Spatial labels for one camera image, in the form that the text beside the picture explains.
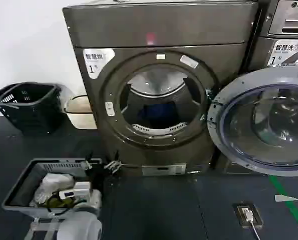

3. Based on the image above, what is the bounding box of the grey stacked laundry machine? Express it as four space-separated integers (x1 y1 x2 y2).
215 0 298 176

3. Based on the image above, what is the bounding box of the grey front-loading dryer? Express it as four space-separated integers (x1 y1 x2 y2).
62 0 259 177

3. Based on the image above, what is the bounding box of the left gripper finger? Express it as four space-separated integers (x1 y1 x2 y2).
82 150 94 172
104 149 123 174

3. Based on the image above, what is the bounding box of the green floor tape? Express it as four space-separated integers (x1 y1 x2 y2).
268 174 298 236

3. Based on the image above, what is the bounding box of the white cloth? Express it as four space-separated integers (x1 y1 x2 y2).
30 173 76 208

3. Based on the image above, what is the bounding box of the white paper scrap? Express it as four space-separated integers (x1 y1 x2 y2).
274 194 298 203

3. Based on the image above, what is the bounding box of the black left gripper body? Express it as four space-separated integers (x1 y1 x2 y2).
89 162 108 194

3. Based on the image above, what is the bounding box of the white plug with cable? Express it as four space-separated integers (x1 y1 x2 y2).
240 206 265 240

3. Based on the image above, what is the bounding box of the grey plastic laundry basket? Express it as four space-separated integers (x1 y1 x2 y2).
1 157 105 219

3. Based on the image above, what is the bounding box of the blue garment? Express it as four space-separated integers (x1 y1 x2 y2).
138 101 175 126

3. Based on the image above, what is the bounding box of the floor power socket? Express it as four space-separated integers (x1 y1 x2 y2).
233 200 264 229

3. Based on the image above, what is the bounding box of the cream plastic bin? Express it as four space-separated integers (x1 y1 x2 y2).
64 94 97 130

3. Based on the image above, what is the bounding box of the round glass dryer door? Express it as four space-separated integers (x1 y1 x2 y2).
206 66 298 177

